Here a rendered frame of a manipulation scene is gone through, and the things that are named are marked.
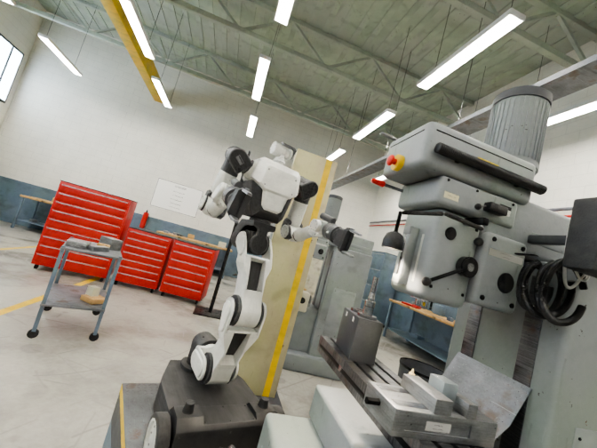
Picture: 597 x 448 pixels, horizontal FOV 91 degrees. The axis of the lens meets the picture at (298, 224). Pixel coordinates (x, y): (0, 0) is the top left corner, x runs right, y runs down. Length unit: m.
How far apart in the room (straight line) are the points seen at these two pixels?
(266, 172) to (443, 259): 0.87
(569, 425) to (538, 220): 0.67
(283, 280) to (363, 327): 1.47
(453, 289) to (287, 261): 1.83
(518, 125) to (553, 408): 0.98
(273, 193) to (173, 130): 9.22
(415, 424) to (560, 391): 0.54
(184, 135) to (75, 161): 3.20
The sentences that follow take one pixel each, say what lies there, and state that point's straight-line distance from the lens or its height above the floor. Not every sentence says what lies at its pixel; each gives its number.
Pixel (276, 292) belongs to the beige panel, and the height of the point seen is 0.95.
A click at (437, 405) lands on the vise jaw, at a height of 1.05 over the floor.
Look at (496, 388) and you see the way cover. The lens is 1.42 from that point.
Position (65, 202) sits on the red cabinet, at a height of 1.13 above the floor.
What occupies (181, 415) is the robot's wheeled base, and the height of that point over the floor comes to 0.61.
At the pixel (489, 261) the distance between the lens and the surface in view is 1.21.
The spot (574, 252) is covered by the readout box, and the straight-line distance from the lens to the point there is 1.15.
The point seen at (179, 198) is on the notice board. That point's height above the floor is 2.00.
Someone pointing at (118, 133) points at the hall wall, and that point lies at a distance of 10.88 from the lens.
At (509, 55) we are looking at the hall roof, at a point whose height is 6.20.
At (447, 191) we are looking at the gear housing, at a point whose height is 1.68.
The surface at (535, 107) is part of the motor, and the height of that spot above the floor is 2.12.
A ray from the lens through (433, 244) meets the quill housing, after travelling 1.08.
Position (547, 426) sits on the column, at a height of 1.04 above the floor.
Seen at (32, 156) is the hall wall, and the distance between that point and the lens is 11.53.
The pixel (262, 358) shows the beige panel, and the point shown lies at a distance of 2.91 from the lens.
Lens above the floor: 1.35
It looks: 5 degrees up
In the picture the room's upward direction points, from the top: 16 degrees clockwise
